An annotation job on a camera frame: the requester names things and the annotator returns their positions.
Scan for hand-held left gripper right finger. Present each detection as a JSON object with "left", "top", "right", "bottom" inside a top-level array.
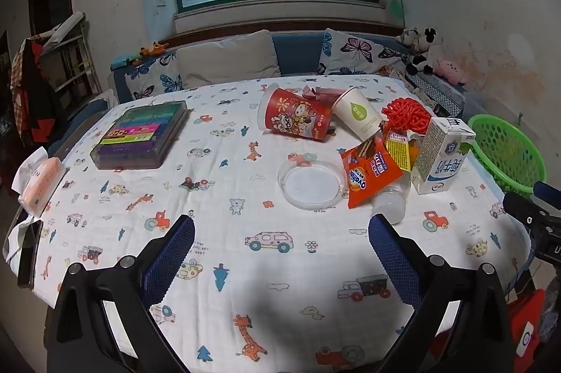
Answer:
[{"left": 368, "top": 214, "right": 513, "bottom": 373}]

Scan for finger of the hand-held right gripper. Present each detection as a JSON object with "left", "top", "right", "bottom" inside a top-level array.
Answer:
[
  {"left": 532, "top": 181, "right": 561, "bottom": 209},
  {"left": 502, "top": 192, "right": 561, "bottom": 229}
]

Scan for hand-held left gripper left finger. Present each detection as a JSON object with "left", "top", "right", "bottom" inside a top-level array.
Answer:
[{"left": 46, "top": 215, "right": 196, "bottom": 373}]

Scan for green plastic basket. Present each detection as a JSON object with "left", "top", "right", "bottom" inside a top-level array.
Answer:
[{"left": 467, "top": 114, "right": 548, "bottom": 194}]

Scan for orange snack packet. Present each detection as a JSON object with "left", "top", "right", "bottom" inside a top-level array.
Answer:
[{"left": 341, "top": 136, "right": 406, "bottom": 211}]

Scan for white blue milk carton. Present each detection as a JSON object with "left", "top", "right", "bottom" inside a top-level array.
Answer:
[{"left": 411, "top": 116, "right": 478, "bottom": 195}]

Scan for yellow green drink carton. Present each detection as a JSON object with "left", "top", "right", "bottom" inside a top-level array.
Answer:
[{"left": 385, "top": 130, "right": 424, "bottom": 172}]

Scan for clear round plastic lid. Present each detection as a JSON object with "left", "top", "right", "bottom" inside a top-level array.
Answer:
[{"left": 277, "top": 156, "right": 349, "bottom": 211}]

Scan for red mesh bag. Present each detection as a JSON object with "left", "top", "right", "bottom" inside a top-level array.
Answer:
[{"left": 380, "top": 97, "right": 432, "bottom": 135}]

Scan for white paper cup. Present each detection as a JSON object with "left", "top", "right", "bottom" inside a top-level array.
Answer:
[{"left": 332, "top": 87, "right": 384, "bottom": 142}]

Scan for red printed paper cup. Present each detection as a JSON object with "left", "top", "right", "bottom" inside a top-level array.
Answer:
[{"left": 258, "top": 87, "right": 336, "bottom": 143}]

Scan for pink striped wrapper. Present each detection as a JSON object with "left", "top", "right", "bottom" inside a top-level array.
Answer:
[{"left": 300, "top": 84, "right": 347, "bottom": 100}]

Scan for red box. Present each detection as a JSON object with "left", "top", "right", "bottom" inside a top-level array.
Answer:
[{"left": 506, "top": 289, "right": 546, "bottom": 373}]

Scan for white cartoon printed blanket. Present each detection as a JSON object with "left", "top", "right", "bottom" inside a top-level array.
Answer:
[{"left": 9, "top": 74, "right": 533, "bottom": 373}]

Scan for colourful marker box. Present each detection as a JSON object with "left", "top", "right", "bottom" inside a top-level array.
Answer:
[{"left": 90, "top": 100, "right": 190, "bottom": 171}]

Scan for black phone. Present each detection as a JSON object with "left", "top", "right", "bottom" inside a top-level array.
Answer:
[{"left": 16, "top": 219, "right": 45, "bottom": 290}]

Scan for blue white patterned cloth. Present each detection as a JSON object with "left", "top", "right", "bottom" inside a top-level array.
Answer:
[{"left": 405, "top": 72, "right": 466, "bottom": 117}]

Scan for pink tissue pack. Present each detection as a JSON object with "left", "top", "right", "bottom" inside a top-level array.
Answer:
[{"left": 22, "top": 156, "right": 66, "bottom": 218}]

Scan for pink plush toy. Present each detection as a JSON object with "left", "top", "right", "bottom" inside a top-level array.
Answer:
[{"left": 434, "top": 58, "right": 469, "bottom": 85}]

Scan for small butterfly print pillow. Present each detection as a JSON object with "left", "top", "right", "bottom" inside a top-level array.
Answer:
[{"left": 124, "top": 51, "right": 185, "bottom": 102}]

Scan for black white plush cow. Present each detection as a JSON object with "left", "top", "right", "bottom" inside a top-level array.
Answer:
[{"left": 410, "top": 27, "right": 439, "bottom": 76}]

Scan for teal toy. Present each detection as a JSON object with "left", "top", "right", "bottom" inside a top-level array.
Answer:
[{"left": 111, "top": 53, "right": 143, "bottom": 69}]

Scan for red black hanging clothes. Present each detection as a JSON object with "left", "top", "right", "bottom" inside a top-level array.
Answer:
[{"left": 9, "top": 38, "right": 62, "bottom": 146}]

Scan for beige pillow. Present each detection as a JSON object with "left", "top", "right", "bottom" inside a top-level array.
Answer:
[{"left": 175, "top": 30, "right": 281, "bottom": 87}]

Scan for orange plush toy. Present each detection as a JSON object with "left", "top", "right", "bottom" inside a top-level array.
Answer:
[{"left": 139, "top": 42, "right": 169, "bottom": 58}]

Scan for large butterfly print pillow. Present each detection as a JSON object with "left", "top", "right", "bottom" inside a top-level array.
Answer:
[{"left": 316, "top": 28, "right": 410, "bottom": 76}]

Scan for metal shelf rack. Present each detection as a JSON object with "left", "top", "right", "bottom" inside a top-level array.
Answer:
[{"left": 41, "top": 11, "right": 103, "bottom": 111}]

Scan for blue sofa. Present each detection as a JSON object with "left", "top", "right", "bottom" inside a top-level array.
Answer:
[{"left": 47, "top": 29, "right": 469, "bottom": 157}]

